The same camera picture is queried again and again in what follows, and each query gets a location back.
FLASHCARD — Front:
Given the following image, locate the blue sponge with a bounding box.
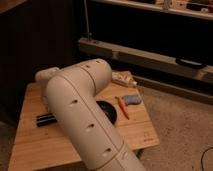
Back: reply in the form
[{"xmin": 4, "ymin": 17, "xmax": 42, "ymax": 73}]
[{"xmin": 123, "ymin": 95, "xmax": 141, "ymax": 105}]

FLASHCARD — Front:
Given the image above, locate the orange marker pen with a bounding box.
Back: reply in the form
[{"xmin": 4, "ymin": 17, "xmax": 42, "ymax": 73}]
[{"xmin": 115, "ymin": 97, "xmax": 130, "ymax": 120}]

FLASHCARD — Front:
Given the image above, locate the black handle on beam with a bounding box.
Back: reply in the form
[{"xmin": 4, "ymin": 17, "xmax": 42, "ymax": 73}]
[{"xmin": 175, "ymin": 58, "xmax": 207, "ymax": 69}]

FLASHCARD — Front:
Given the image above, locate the crumpled white packet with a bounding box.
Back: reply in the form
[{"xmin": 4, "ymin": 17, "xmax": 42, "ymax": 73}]
[{"xmin": 112, "ymin": 71, "xmax": 137, "ymax": 87}]

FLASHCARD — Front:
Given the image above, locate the black whiteboard eraser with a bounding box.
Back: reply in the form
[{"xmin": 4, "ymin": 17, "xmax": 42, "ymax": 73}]
[{"xmin": 36, "ymin": 113, "xmax": 57, "ymax": 127}]

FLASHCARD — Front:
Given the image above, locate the vertical metal pole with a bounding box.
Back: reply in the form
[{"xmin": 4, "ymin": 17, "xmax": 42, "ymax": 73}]
[{"xmin": 83, "ymin": 0, "xmax": 91, "ymax": 41}]

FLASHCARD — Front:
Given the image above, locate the black cable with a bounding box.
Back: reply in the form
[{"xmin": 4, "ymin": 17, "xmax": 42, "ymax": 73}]
[{"xmin": 200, "ymin": 146, "xmax": 213, "ymax": 171}]

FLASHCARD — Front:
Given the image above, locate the wooden shelf with items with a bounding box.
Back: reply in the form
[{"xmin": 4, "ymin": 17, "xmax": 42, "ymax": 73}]
[{"xmin": 92, "ymin": 0, "xmax": 213, "ymax": 21}]

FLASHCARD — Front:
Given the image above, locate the black round bowl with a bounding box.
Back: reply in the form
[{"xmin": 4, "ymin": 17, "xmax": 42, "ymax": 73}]
[{"xmin": 97, "ymin": 100, "xmax": 117, "ymax": 125}]

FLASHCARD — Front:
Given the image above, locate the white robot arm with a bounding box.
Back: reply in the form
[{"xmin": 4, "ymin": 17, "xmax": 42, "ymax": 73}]
[{"xmin": 35, "ymin": 59, "xmax": 146, "ymax": 171}]

